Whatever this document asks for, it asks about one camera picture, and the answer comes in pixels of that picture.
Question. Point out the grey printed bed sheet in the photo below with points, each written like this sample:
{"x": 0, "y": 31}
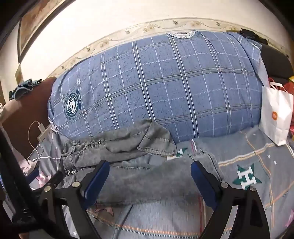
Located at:
{"x": 252, "y": 156}

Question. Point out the white power strip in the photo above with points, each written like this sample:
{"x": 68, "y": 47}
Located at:
{"x": 43, "y": 137}

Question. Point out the black pole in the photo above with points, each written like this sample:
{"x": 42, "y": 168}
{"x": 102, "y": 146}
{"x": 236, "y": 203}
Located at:
{"x": 13, "y": 174}

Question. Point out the large framed wall picture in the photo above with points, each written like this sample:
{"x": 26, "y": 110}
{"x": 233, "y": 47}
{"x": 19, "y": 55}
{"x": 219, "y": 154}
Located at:
{"x": 34, "y": 20}

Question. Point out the blue denim cloth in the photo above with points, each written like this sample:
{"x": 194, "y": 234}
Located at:
{"x": 23, "y": 88}

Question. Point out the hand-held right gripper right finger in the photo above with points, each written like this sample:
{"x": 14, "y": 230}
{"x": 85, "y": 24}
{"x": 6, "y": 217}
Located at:
{"x": 202, "y": 181}

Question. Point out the pink cloth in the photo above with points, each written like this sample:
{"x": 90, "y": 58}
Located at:
{"x": 27, "y": 166}

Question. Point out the blue plaid duvet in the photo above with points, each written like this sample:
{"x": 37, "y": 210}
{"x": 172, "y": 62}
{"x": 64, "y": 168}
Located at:
{"x": 160, "y": 87}

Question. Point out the brown headboard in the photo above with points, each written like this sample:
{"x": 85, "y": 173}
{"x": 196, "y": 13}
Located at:
{"x": 20, "y": 119}

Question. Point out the pale striped cloth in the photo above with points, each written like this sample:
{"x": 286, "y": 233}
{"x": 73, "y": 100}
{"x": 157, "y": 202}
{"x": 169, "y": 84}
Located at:
{"x": 1, "y": 111}

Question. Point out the small framed wall picture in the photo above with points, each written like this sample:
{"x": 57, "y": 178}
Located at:
{"x": 18, "y": 73}

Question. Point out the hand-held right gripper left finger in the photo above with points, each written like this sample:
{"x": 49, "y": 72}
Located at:
{"x": 96, "y": 181}

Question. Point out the black cushion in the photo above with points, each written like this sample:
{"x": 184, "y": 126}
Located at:
{"x": 275, "y": 62}

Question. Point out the white paper bag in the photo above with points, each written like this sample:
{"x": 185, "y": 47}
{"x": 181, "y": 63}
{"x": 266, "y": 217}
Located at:
{"x": 275, "y": 115}

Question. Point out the black cloth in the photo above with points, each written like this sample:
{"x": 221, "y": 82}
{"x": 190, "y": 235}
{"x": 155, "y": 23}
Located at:
{"x": 249, "y": 34}

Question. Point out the grey denim pants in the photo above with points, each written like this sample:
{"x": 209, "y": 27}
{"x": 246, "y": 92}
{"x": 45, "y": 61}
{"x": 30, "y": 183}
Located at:
{"x": 142, "y": 179}

